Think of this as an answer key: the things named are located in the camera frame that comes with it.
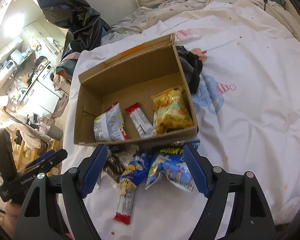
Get dark brown snack packet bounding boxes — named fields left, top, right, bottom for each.
left=103, top=153, right=126, bottom=183

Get white red snack bag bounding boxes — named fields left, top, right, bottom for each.
left=93, top=101, right=128, bottom=141

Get red white wafer bar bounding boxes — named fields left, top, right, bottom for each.
left=113, top=189, right=135, bottom=225

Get dark blue chip bag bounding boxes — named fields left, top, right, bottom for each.
left=120, top=152, right=150, bottom=195

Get red white candy bar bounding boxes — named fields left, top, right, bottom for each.
left=125, top=102, right=154, bottom=139

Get light blue snack bag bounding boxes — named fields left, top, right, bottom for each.
left=145, top=140, right=200, bottom=192

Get yellow snack bag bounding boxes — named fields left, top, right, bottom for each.
left=151, top=86, right=193, bottom=135

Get left human hand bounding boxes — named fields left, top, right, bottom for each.
left=0, top=200, right=21, bottom=238

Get grey trash bin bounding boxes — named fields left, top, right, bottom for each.
left=47, top=124, right=63, bottom=141

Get white kitchen cabinet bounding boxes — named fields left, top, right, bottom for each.
left=18, top=80, right=64, bottom=116

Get white printed bed sheet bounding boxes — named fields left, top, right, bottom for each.
left=62, top=0, right=300, bottom=225

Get brown cardboard box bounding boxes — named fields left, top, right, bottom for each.
left=74, top=34, right=199, bottom=146

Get black plastic bag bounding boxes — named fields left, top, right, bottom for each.
left=37, top=0, right=110, bottom=57

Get black cloth item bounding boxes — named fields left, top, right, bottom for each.
left=176, top=46, right=203, bottom=94

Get grey floral duvet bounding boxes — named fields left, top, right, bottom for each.
left=101, top=0, right=212, bottom=45

